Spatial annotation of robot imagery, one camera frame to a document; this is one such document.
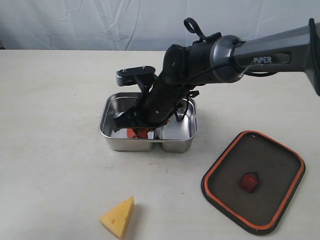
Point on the blue-grey backdrop cloth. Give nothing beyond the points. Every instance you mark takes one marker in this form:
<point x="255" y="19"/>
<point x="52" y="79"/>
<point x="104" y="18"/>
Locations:
<point x="142" y="25"/>

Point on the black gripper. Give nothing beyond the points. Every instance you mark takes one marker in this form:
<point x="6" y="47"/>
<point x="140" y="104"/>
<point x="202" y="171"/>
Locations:
<point x="154" y="111"/>

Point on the stainless steel lunch box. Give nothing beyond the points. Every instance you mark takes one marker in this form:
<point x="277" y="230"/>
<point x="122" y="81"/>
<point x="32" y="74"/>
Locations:
<point x="174" y="137"/>

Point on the red toy sausage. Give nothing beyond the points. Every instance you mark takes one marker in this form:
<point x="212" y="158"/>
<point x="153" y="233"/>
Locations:
<point x="140" y="133"/>

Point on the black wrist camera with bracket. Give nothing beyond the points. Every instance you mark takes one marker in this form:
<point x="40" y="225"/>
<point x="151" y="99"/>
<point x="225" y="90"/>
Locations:
<point x="143" y="76"/>

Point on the yellow toy cheese wedge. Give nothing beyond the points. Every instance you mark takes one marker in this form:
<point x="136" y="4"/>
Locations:
<point x="116" y="221"/>

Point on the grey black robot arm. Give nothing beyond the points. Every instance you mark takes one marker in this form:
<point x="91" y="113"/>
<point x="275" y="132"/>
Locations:
<point x="214" y="59"/>

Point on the dark transparent lunch box lid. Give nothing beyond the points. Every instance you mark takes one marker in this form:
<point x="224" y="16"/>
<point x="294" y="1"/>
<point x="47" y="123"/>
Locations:
<point x="253" y="181"/>

